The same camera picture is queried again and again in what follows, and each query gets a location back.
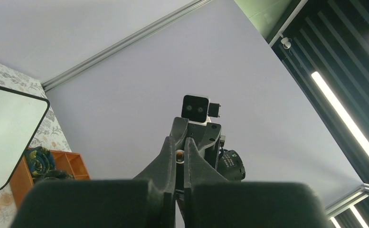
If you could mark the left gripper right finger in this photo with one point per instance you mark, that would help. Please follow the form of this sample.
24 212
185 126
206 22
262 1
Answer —
211 201

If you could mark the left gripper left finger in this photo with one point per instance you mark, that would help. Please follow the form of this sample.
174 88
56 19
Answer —
146 201

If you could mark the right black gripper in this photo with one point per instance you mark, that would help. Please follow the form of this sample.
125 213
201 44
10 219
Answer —
206 137

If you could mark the white marker pen yellow end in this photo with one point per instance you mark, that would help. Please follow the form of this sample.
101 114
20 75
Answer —
180 156

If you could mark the small black-framed whiteboard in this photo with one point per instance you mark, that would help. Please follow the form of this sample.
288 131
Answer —
21 114

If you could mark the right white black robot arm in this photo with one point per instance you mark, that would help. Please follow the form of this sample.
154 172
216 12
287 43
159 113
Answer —
230 165

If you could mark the orange wooden compartment tray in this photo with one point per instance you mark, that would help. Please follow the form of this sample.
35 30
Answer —
21 181

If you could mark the rolled dark tie top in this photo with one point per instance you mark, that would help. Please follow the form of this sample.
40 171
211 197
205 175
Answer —
39 161

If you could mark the ceiling light strip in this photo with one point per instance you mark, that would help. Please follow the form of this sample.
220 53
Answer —
341 111

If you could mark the white ceiling security camera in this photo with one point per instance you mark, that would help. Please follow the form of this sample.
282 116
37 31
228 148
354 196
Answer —
286 42

